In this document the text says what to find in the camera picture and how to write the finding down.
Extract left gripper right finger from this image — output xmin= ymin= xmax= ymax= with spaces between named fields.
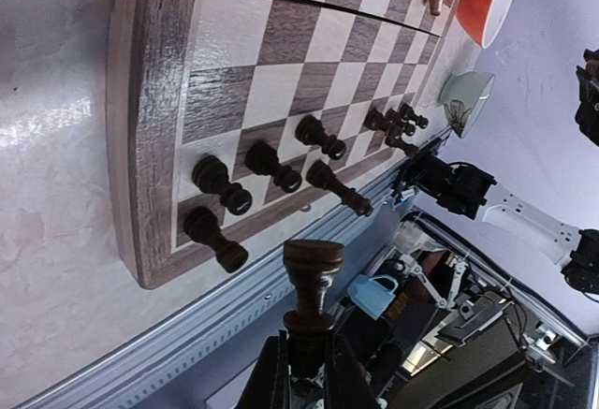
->
xmin=324 ymin=334 xmax=379 ymax=409

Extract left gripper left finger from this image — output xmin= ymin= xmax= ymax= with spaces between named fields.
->
xmin=237 ymin=331 xmax=290 ymax=409

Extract dark queen tall piece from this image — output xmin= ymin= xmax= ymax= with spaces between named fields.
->
xmin=284 ymin=240 xmax=344 ymax=378

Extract dark pawn placed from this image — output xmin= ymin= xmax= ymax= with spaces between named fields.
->
xmin=295 ymin=115 xmax=346 ymax=160
xmin=363 ymin=110 xmax=416 ymax=138
xmin=244 ymin=140 xmax=302 ymax=194

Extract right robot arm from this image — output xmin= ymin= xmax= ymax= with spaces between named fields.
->
xmin=475 ymin=50 xmax=598 ymax=298

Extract wooden chess board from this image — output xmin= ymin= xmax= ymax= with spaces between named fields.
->
xmin=106 ymin=0 xmax=460 ymax=289

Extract light blue mug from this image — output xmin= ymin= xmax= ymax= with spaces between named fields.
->
xmin=347 ymin=274 xmax=399 ymax=320

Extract dark pawn front left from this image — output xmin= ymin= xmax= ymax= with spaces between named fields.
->
xmin=183 ymin=206 xmax=249 ymax=273

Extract dark pawn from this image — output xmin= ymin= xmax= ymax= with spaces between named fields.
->
xmin=191 ymin=154 xmax=253 ymax=216
xmin=399 ymin=103 xmax=429 ymax=129
xmin=306 ymin=160 xmax=373 ymax=217
xmin=183 ymin=206 xmax=249 ymax=273

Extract dark pawn front centre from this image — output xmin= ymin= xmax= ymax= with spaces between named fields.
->
xmin=306 ymin=160 xmax=373 ymax=217

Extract dark pawn front right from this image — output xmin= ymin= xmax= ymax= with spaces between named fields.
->
xmin=399 ymin=103 xmax=429 ymax=129

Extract green glass bowl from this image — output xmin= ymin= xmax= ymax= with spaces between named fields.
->
xmin=438 ymin=71 xmax=495 ymax=139

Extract aluminium front rail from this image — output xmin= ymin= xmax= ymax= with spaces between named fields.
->
xmin=18 ymin=146 xmax=422 ymax=409

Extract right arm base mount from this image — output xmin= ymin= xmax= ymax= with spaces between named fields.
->
xmin=392 ymin=138 xmax=497 ymax=220

